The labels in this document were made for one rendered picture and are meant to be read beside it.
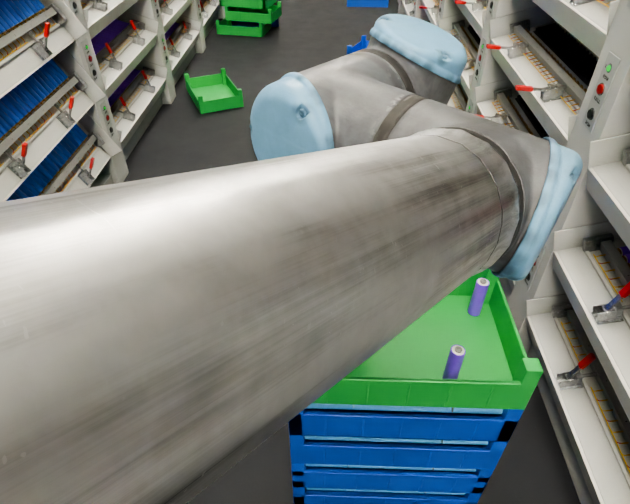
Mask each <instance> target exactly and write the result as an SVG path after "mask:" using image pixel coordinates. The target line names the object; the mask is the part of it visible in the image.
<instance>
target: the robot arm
mask: <svg viewBox="0 0 630 504"><path fill-rule="evenodd" d="M370 35H371V37H370V40H369V44H368V46H367V48H365V49H362V50H359V51H356V52H353V53H350V54H348V55H345V56H342V57H339V58H337V59H334V60H331V61H329V62H326V63H323V64H320V65H318V66H315V67H312V68H309V69H307V70H304V71H301V72H298V73H297V72H290V73H287V74H285V75H284V76H283V77H282V78H281V79H280V80H278V81H276V82H273V83H271V84H269V85H267V86H266V87H265V88H263V89H262V90H261V92H260V93H259V94H258V96H257V97H256V99H255V101H254V104H253V107H252V110H251V116H250V129H251V140H252V144H253V148H254V151H255V154H256V157H257V159H258V161H254V162H248V163H242V164H235V165H229V166H223V167H217V168H210V169H204V170H198V171H192V172H185V173H179V174H173V175H167V176H160V177H154V178H148V179H142V180H135V181H129V182H123V183H117V184H111V185H104V186H98V187H92V188H86V189H79V190H73V191H67V192H61V193H54V194H48V195H42V196H36V197H29V198H23V199H17V200H11V201H4V202H0V504H186V503H187V502H188V501H190V500H191V499H192V498H194V497H195V496H196V495H197V494H199V493H200V492H201V491H202V490H204V489H205V488H206V487H207V486H209V485H210V484H211V483H212V482H214V481H215V480H216V479H217V478H219V477H220V476H221V475H222V474H224V473H225V472H226V471H227V470H229V469H230V468H231V467H232V466H234V465H235V464H236V463H237V462H239V461H240V460H241V459H242V458H244V457H245V456H246V455H248V454H249V453H250V452H251V451H253V450H254V449H255V448H256V447H258V446H259V445H260V444H261V443H263V442H264V441H265V440H266V439H268V438H269V437H270V436H271V435H273V434H274V433H275V432H276V431H278V430H279V429H280V428H281V427H283V426H284V425H285V424H286V423H288V422H289V421H290V420H291V419H293V418H294V417H295V416H296V415H298V414H299V413H300V412H301V411H303V410H304V409H305V408H307V407H308V406H309V405H310V404H312V403H313V402H314V401H315V400H317V399H318V398H319V397H320V396H322V395H323V394H324V393H325V392H327V391H328V390H329V389H330V388H332V387H333V386H334V385H335V384H337V383H338V382H339V381H340V380H342V379H343V378H344V377H345V376H347V375H348V374H349V373H350V372H352V371H353V370H354V369H355V368H357V367H358V366H359V365H360V364H362V363H363V362H364V361H366V360H367V359H368V358H369V357H371V356H372V355H373V354H374V353H376V352H377V351H378V350H379V349H381V348H382V347H383V346H384V345H386V344H387V343H388V342H389V341H391V340H392V339H393V338H394V337H396V336H397V335H398V334H399V333H401V332H402V331H403V330H404V329H406V328H407V327H408V326H409V325H411V324H412V323H413V322H414V321H416V320H417V319H418V318H420V317H421V316H422V315H423V314H425V313H426V312H427V311H428V310H430V309H431V308H432V307H433V306H435V305H436V304H437V303H438V302H440V301H441V300H442V299H443V298H445V297H446V296H447V295H448V294H450V293H451V292H452V291H453V290H455V289H456V288H457V287H458V286H460V285H461V284H462V283H463V282H465V281H466V280H467V279H468V278H470V277H471V276H474V275H476V274H478V273H481V272H482V271H484V270H486V269H489V270H491V272H492V274H493V275H494V276H496V277H499V278H508V279H510V280H513V281H519V280H522V279H524V278H525V277H526V276H527V275H528V274H529V272H530V270H531V269H532V267H533V265H534V263H535V261H536V260H537V258H538V256H539V254H540V252H541V250H542V248H543V247H544V245H545V243H546V241H547V239H548V237H549V235H550V233H551V231H552V229H553V227H554V226H555V224H556V222H557V220H558V218H559V216H560V214H561V212H562V210H563V208H564V206H565V204H566V202H567V200H568V198H569V196H570V194H571V192H572V190H573V188H574V186H575V184H576V182H577V180H578V178H579V176H580V173H581V171H582V168H583V162H582V159H581V157H580V155H579V154H578V153H577V152H575V151H574V150H571V149H569V148H566V147H564V146H561V145H559V144H558V143H557V142H556V141H555V140H554V139H552V138H550V137H544V138H540V137H537V136H534V135H531V134H528V133H526V132H523V131H520V130H517V129H514V128H511V127H508V126H506V125H503V124H500V123H497V122H494V121H491V120H488V119H486V118H483V117H480V116H477V115H474V114H471V113H468V112H466V111H463V110H460V109H457V108H454V107H451V106H448V105H447V104H448V102H449V100H450V98H451V96H452V94H453V92H454V89H455V87H456V85H457V84H460V82H461V75H462V72H463V70H464V68H465V65H466V63H467V53H466V50H465V48H464V47H463V45H462V44H461V43H460V42H459V41H458V40H457V39H456V38H455V37H454V36H452V35H451V34H449V33H448V32H446V31H445V30H443V29H441V28H439V27H437V26H435V25H433V24H431V23H429V22H426V21H424V20H421V19H418V18H415V17H411V16H407V15H401V14H386V15H383V16H381V17H380V18H378V19H377V21H376V22H375V25H374V27H373V28H372V29H371V30H370Z"/></svg>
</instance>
